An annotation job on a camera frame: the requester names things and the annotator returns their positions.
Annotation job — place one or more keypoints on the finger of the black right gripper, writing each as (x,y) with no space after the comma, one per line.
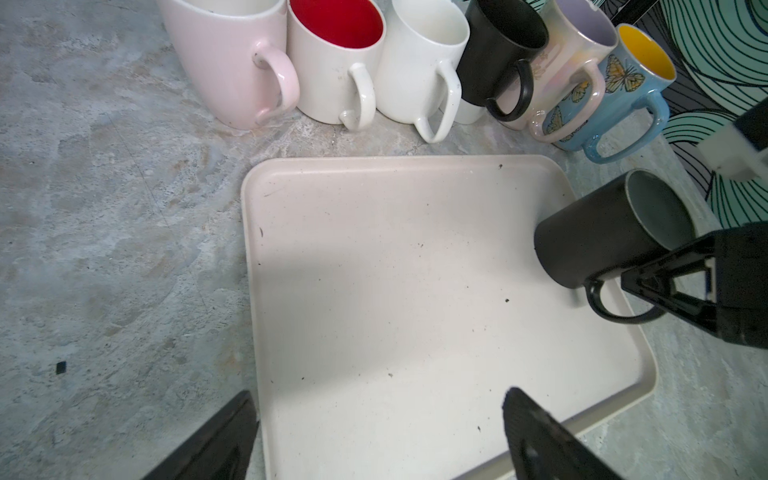
(659,274)
(697,312)

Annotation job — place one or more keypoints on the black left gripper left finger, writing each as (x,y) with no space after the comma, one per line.
(220,449)

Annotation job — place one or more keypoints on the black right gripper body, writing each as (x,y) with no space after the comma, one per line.
(741,285)

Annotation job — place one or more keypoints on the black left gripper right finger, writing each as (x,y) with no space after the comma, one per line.
(541,448)

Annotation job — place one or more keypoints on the blue butterfly mug yellow inside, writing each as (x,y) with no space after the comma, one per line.
(635,74)

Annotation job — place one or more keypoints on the beige pink ribbed mug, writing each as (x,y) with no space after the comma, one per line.
(568,83)

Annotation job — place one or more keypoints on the black mug white base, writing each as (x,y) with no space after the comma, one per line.
(495,70)

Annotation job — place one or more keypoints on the white ribbed mug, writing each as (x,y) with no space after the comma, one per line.
(417,81)

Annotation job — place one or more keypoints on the cream white mug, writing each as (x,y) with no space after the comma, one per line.
(335,47)

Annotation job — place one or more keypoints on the light pink mug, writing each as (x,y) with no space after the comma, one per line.
(234,53)

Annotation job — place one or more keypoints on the beige silicone drying mat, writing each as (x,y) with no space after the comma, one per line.
(395,300)

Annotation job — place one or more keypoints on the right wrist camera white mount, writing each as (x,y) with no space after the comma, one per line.
(738,150)

